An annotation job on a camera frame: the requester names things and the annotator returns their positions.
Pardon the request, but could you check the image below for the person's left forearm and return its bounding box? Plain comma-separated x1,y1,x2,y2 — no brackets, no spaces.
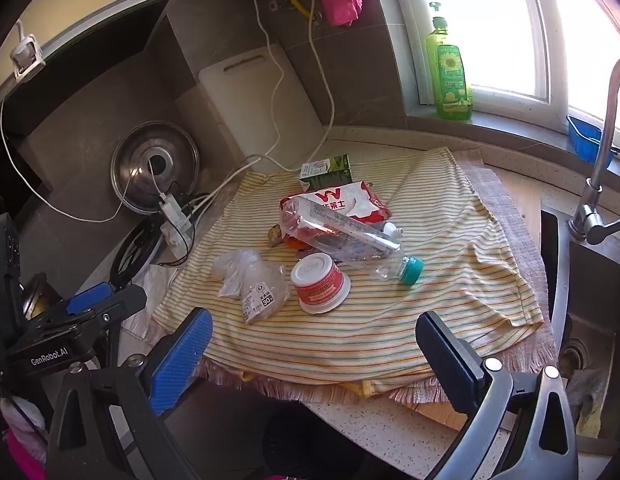
0,395,48,480

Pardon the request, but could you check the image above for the green drink carton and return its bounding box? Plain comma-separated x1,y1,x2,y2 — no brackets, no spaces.
297,154,353,192

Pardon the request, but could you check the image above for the white tissue paper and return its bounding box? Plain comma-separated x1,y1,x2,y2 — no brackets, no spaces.
122,265,181,338

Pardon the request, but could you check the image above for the green dish soap bottle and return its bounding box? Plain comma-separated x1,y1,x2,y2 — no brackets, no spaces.
424,1,473,122

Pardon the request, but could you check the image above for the white cable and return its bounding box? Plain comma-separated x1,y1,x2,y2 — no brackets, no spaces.
187,0,336,218
187,0,288,216
0,22,166,223

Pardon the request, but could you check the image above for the grey rag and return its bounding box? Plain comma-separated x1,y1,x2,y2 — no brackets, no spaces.
565,365,611,438

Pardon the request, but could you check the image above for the red and white snack packet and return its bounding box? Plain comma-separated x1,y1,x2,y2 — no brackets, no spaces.
279,180,391,233

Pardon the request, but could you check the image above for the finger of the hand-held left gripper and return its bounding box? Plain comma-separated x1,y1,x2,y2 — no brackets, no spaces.
90,284,149,342
25,281,116,334

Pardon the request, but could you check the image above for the plain yellow cloth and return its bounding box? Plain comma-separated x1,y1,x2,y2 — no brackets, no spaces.
240,372,373,397

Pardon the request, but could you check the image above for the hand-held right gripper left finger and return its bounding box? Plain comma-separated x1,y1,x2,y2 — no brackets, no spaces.
46,306,214,480

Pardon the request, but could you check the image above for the sink drain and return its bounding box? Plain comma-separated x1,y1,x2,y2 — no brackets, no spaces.
557,337,591,376

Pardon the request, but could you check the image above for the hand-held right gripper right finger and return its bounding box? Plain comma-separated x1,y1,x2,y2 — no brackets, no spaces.
415,311,580,480

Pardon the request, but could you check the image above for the steel sink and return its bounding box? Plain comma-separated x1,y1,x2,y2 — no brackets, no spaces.
540,200,620,453

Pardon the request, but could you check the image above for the white cutting board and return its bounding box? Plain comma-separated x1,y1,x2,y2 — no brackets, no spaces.
197,45,331,173

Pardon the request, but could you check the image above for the stainless steel pot lid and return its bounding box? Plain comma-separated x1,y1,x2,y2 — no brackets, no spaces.
110,121,201,216

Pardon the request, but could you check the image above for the blue plastic holder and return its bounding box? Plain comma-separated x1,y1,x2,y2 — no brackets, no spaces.
566,115,616,168

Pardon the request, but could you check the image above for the clear plastic bottle, teal cap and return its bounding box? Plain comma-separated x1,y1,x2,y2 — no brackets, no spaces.
280,196,406,263

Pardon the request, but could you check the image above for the yellow striped cloth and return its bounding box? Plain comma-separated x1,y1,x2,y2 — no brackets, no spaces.
150,146,545,386

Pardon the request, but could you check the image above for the steel faucet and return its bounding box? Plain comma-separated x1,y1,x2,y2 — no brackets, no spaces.
569,54,620,246

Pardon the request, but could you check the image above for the white power adapter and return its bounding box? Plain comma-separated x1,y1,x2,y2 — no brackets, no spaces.
157,192,196,256

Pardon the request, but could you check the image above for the white window frame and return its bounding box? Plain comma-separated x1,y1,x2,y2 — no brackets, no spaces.
385,0,620,136

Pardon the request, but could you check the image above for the red and white plastic cup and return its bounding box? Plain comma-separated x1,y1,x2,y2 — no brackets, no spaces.
290,254,352,315

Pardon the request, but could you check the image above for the black round hot plate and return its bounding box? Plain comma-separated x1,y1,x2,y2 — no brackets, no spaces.
109,220,166,288

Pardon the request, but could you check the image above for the clear plastic bag with label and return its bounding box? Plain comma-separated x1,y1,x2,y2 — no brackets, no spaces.
211,250,291,326

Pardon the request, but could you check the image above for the pink fringed mat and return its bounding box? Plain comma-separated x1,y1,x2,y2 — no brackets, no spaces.
145,162,558,406

